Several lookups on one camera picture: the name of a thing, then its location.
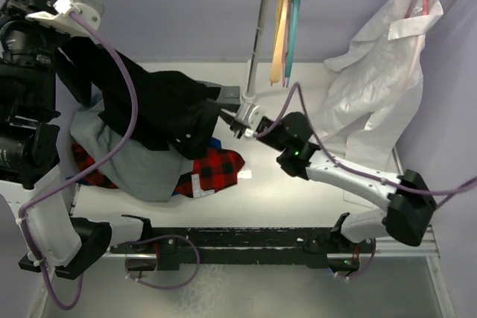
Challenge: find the black button shirt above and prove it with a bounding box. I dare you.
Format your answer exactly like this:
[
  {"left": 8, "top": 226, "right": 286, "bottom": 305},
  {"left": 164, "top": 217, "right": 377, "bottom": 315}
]
[{"left": 55, "top": 37, "right": 226, "bottom": 159}]

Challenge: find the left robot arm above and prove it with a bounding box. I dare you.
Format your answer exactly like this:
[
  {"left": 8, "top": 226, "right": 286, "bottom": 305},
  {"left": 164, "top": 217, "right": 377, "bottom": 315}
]
[{"left": 1, "top": 0, "right": 154, "bottom": 280}]

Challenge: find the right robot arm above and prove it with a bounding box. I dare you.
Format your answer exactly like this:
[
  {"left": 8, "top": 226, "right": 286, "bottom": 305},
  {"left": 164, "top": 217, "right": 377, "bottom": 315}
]
[{"left": 258, "top": 112, "right": 437, "bottom": 252}]

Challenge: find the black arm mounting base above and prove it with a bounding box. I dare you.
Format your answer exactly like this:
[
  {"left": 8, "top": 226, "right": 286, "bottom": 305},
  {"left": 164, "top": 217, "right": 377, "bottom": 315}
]
[{"left": 110, "top": 227, "right": 373, "bottom": 270}]

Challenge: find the red black plaid shirt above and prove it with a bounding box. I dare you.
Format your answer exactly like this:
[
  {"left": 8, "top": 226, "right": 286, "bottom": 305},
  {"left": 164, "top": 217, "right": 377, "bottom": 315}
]
[{"left": 71, "top": 142, "right": 245, "bottom": 199}]

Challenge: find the orange hanger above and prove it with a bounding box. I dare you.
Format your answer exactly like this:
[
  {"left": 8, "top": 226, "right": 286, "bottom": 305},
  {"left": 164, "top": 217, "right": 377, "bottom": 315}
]
[{"left": 269, "top": 0, "right": 289, "bottom": 86}]

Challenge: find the grey shirt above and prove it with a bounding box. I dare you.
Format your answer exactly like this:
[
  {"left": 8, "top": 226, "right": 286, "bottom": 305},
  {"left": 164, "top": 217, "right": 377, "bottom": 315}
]
[{"left": 70, "top": 94, "right": 194, "bottom": 203}]

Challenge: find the white hanging shirt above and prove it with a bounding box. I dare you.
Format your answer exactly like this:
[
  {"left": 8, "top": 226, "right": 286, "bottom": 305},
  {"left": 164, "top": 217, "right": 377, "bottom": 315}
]
[{"left": 311, "top": 0, "right": 423, "bottom": 171}]

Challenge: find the teal hanger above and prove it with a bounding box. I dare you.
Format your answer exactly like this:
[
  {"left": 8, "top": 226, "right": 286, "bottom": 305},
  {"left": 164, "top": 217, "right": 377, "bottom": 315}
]
[{"left": 286, "top": 0, "right": 301, "bottom": 82}]

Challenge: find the blue garment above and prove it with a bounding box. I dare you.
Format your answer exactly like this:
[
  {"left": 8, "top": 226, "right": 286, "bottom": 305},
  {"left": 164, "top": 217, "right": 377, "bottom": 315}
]
[{"left": 207, "top": 137, "right": 222, "bottom": 150}]

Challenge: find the small white paper tag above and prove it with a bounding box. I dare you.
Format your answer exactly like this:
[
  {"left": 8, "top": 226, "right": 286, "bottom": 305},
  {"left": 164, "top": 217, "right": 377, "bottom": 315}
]
[{"left": 237, "top": 169, "right": 253, "bottom": 179}]

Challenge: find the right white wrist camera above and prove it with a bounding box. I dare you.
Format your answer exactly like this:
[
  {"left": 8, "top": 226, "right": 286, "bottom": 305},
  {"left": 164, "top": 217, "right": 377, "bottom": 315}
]
[{"left": 235, "top": 102, "right": 265, "bottom": 131}]

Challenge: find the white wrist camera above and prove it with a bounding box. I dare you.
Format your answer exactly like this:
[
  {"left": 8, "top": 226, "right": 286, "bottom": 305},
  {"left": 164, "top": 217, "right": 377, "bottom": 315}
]
[
  {"left": 235, "top": 102, "right": 265, "bottom": 131},
  {"left": 25, "top": 0, "right": 104, "bottom": 37}
]

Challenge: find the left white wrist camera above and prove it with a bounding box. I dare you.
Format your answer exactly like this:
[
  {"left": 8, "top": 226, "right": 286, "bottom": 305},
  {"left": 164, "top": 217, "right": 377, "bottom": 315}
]
[{"left": 25, "top": 0, "right": 104, "bottom": 37}]

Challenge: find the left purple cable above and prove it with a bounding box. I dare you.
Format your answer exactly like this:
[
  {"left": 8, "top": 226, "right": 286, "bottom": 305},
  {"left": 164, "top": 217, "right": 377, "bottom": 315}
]
[{"left": 16, "top": 12, "right": 202, "bottom": 310}]

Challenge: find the purple cable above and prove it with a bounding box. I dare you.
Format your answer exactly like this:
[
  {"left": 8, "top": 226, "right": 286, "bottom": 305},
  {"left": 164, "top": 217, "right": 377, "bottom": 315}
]
[
  {"left": 16, "top": 12, "right": 202, "bottom": 310},
  {"left": 253, "top": 82, "right": 477, "bottom": 282}
]

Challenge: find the aluminium frame rail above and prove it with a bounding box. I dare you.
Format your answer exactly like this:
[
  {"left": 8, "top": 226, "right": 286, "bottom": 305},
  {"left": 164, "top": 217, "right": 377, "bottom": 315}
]
[{"left": 43, "top": 225, "right": 437, "bottom": 259}]

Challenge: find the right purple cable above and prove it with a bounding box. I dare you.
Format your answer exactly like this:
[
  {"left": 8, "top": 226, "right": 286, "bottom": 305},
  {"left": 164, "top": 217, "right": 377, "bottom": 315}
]
[{"left": 253, "top": 82, "right": 477, "bottom": 282}]

